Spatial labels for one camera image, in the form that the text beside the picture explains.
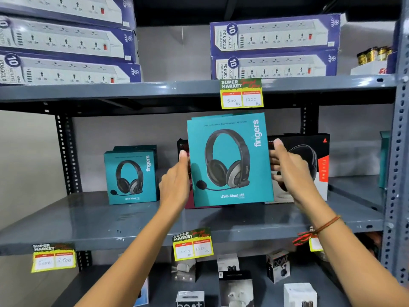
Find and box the black white headphone box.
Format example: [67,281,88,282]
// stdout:
[265,133,330,204]

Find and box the red thread bracelet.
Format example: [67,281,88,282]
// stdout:
[292,215,342,247]

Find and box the grey earbuds box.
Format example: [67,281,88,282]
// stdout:
[171,255,196,283]

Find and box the yellow green price tag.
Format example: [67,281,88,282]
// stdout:
[219,78,263,110]
[171,227,214,262]
[308,226,324,252]
[31,242,77,273]

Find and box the black white earbuds box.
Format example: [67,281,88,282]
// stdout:
[266,250,291,284]

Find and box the white carton with red print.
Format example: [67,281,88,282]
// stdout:
[350,60,389,76]

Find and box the large teal headphone box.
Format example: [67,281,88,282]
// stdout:
[187,112,275,208]

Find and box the person's right hand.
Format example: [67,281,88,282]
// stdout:
[269,138,321,210]

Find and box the row of gold-lidded jars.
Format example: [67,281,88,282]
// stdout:
[357,46,393,66]

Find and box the person's left hand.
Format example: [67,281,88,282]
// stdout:
[159,149,191,210]

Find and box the person's right forearm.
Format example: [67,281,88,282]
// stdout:
[295,192,409,307]

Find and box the small teal headphone box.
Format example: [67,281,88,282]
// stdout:
[104,150,160,206]
[113,145,158,189]

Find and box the black white speaker box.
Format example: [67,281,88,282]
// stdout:
[175,290,205,307]

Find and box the maroon headphone box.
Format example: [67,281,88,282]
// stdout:
[177,139,222,210]

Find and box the white charger box black top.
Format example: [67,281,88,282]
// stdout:
[219,270,255,307]

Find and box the blue white box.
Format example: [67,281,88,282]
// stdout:
[133,277,149,307]

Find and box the white cube box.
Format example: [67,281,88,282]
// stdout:
[283,282,318,307]

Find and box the person's left forearm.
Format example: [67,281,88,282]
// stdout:
[75,203,186,307]

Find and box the grey metal shelf rack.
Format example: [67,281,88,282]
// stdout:
[0,0,409,307]

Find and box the blue power strip box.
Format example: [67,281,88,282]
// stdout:
[211,49,339,80]
[0,15,140,64]
[210,13,341,57]
[0,0,137,30]
[0,50,143,86]

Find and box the small white box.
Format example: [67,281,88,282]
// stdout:
[217,254,240,272]

